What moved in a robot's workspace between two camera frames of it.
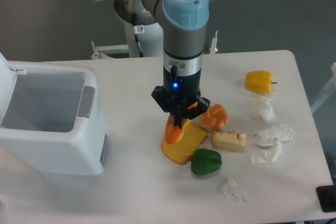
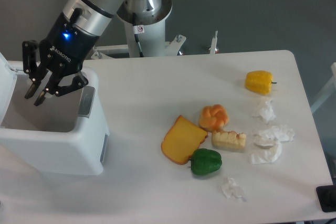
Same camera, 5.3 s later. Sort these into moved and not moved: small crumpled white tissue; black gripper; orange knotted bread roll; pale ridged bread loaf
Moved: black gripper
Not moved: pale ridged bread loaf; orange knotted bread roll; small crumpled white tissue
